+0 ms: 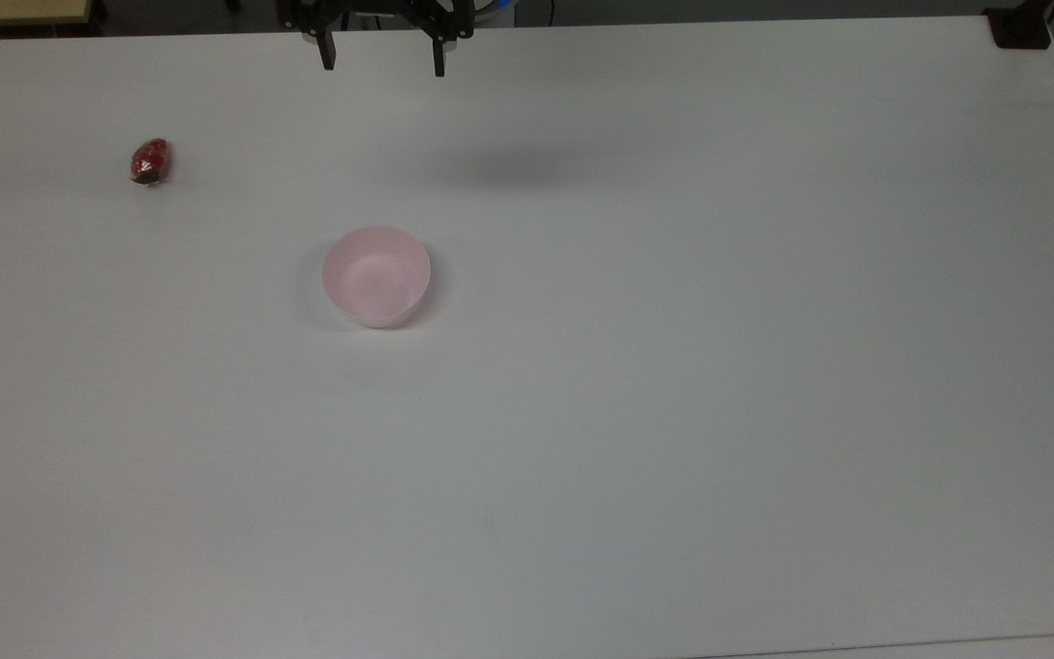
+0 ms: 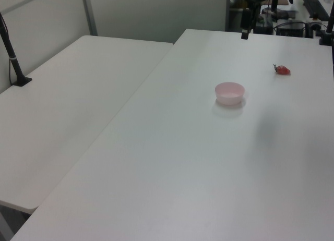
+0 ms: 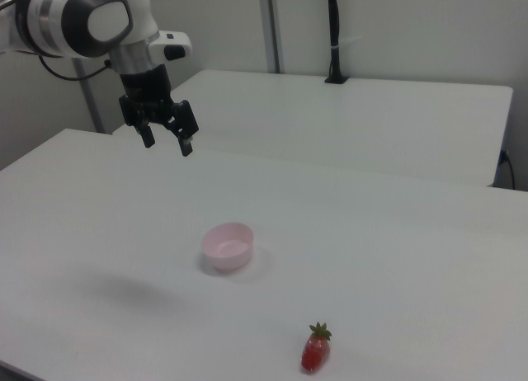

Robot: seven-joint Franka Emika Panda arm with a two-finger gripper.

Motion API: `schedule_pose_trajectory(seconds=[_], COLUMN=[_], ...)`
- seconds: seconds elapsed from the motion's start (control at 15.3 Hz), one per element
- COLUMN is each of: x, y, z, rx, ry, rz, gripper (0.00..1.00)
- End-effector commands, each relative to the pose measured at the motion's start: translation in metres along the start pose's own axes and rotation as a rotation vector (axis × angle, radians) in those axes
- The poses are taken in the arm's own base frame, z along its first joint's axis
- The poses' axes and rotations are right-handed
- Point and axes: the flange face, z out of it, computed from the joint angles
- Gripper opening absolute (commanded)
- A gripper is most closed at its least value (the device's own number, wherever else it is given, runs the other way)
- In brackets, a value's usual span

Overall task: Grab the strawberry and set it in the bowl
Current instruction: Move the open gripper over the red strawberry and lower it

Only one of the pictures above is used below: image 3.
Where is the pink plastic bowl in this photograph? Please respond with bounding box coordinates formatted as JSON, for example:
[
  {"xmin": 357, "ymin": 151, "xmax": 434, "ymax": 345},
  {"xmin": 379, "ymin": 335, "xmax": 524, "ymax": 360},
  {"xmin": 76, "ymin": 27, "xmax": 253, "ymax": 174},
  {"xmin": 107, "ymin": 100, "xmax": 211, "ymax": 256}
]
[{"xmin": 201, "ymin": 222, "xmax": 255, "ymax": 275}]

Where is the red strawberry with green leaves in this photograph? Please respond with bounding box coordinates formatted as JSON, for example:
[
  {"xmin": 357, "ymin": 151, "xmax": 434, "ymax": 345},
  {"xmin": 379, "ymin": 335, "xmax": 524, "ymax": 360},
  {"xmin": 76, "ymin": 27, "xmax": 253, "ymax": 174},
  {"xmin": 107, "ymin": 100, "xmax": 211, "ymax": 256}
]
[{"xmin": 299, "ymin": 322, "xmax": 333, "ymax": 374}]

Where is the aluminium frame post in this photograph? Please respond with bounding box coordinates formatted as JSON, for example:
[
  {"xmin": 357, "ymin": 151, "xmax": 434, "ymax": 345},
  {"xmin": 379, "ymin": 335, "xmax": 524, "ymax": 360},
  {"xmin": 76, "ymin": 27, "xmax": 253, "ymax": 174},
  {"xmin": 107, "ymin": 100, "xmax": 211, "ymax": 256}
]
[{"xmin": 258, "ymin": 0, "xmax": 286, "ymax": 74}]

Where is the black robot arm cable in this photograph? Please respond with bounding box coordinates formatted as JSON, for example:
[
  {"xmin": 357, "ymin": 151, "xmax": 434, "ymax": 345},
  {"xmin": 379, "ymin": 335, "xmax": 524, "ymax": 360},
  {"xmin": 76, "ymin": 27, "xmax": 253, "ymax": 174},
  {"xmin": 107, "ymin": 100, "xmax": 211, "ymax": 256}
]
[{"xmin": 37, "ymin": 53, "xmax": 113, "ymax": 82}]

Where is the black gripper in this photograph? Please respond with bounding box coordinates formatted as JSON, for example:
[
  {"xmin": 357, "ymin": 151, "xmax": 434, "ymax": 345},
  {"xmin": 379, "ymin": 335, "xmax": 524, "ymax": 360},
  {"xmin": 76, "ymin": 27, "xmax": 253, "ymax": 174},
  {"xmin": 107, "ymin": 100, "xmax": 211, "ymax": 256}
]
[{"xmin": 118, "ymin": 65, "xmax": 200, "ymax": 158}]

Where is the white side table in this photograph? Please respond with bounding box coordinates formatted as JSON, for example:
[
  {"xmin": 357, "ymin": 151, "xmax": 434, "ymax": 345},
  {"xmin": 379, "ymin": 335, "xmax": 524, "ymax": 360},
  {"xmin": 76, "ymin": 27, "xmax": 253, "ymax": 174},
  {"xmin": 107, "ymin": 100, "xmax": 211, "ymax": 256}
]
[{"xmin": 111, "ymin": 69, "xmax": 514, "ymax": 188}]

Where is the black wall cable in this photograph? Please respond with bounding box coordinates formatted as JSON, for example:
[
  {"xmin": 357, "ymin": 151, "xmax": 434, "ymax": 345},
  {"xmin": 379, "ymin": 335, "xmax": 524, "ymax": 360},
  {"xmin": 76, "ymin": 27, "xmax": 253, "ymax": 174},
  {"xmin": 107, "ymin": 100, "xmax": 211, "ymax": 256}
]
[{"xmin": 497, "ymin": 148, "xmax": 517, "ymax": 190}]

